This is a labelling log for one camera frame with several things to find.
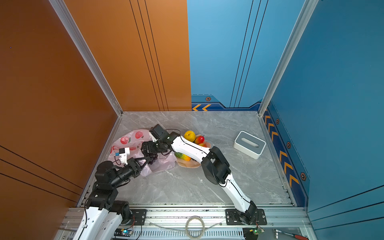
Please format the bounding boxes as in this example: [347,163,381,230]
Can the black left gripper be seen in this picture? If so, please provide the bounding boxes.
[111,156,150,190]

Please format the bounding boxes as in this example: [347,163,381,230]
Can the pink printed plastic bag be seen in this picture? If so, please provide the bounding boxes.
[108,129,177,177]

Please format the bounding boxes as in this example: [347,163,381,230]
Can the purple grape bunch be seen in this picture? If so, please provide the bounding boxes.
[146,153,159,165]

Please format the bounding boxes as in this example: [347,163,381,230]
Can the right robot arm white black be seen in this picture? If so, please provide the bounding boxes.
[141,124,258,225]

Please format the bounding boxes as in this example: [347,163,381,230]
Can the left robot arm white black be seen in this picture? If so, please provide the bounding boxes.
[74,158,148,240]

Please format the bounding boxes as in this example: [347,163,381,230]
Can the yellow lemon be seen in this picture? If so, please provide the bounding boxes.
[182,155,191,162]

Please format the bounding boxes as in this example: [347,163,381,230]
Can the yellow orange fruit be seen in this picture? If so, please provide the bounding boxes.
[184,131,196,142]

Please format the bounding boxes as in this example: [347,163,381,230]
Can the pink fruit plate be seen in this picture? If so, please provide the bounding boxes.
[175,140,212,169]

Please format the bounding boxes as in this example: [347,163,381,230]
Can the red yellow apple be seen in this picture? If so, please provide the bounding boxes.
[194,135,205,145]

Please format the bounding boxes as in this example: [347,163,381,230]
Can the left green circuit board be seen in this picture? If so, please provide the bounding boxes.
[114,228,134,238]

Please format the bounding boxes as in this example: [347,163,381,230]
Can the green circuit board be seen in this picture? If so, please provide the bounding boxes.
[250,227,265,235]
[114,228,134,238]

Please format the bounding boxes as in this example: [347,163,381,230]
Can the white grey tissue box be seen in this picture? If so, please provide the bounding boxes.
[234,131,266,159]

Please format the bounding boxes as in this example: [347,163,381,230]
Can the right green circuit board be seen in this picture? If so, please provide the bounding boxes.
[250,227,265,235]

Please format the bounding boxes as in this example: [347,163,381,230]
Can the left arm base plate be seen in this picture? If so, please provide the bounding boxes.
[126,209,147,227]

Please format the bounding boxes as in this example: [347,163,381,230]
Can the coiled clear cable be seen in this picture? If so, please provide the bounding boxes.
[148,215,224,240]

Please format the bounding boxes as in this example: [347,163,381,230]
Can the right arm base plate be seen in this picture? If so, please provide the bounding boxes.
[225,209,268,226]

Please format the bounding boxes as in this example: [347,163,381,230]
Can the aluminium front rail frame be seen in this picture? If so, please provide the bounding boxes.
[56,205,316,240]

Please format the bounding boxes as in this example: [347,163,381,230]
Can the left aluminium corner post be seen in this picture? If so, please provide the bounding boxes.
[49,0,124,117]

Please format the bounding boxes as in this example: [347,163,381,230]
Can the aluminium corner post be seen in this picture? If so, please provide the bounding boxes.
[258,0,319,117]
[49,0,124,117]

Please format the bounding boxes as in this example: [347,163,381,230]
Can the red handled tool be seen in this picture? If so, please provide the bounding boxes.
[273,229,309,240]

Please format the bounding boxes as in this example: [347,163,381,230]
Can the right aluminium corner post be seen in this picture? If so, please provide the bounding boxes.
[258,0,319,117]

